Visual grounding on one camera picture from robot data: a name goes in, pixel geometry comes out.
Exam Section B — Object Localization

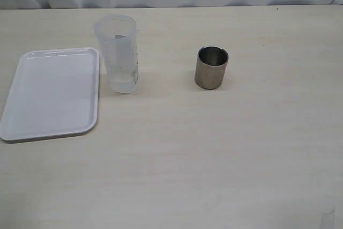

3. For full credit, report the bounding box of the stainless steel cup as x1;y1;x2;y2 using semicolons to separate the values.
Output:
195;46;229;90

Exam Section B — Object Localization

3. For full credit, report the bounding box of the translucent plastic measuring cup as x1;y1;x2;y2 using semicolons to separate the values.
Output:
93;14;139;94

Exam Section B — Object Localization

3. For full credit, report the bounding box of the white plastic tray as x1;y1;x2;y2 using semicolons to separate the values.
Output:
1;48;100;142

